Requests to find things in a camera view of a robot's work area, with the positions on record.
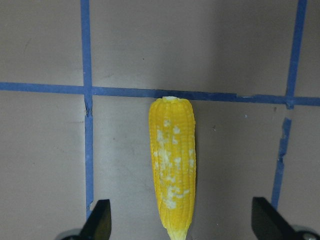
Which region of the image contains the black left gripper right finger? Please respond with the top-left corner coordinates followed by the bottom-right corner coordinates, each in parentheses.
top-left (251, 196), bottom-right (320, 240)

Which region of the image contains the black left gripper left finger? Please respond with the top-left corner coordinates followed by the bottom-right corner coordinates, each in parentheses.
top-left (57, 199), bottom-right (112, 240)

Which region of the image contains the yellow corn cob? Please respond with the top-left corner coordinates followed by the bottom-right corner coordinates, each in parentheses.
top-left (148, 96), bottom-right (197, 240)

